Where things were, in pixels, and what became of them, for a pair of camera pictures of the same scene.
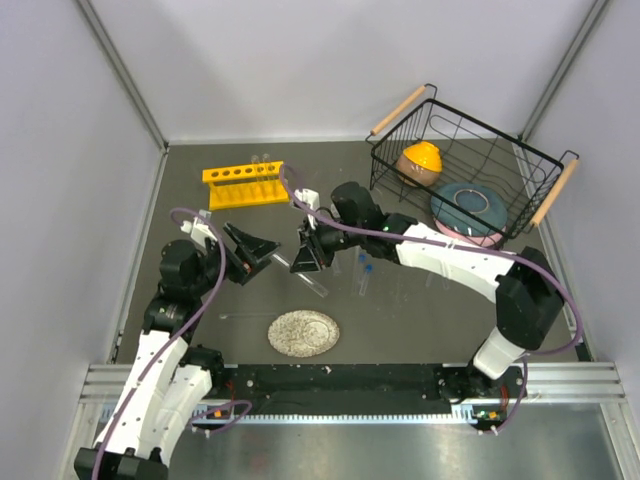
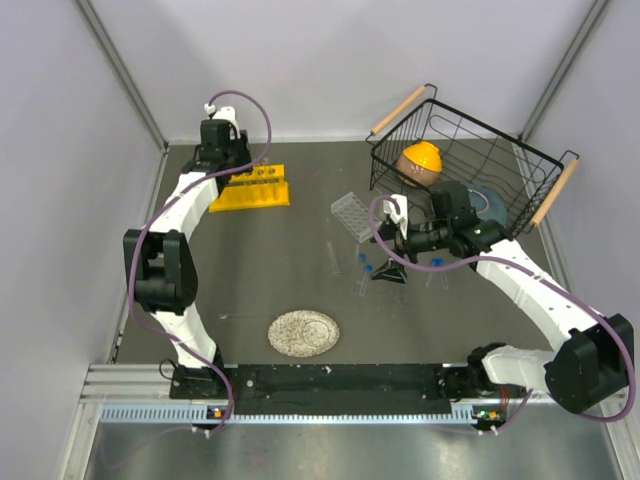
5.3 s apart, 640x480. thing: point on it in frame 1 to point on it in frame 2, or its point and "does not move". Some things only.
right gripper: (312, 253) to (391, 232)
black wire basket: (430, 154) does not move
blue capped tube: (362, 274) does not move
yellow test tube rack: (246, 185) does not move
